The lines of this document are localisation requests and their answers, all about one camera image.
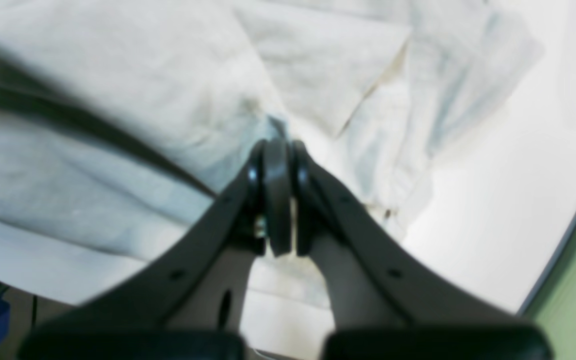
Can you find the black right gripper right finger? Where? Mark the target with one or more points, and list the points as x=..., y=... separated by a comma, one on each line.
x=387, y=305

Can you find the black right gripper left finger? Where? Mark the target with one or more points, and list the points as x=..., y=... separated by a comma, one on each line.
x=186, y=305

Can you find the grey t-shirt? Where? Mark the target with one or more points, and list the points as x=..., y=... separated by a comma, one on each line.
x=122, y=121

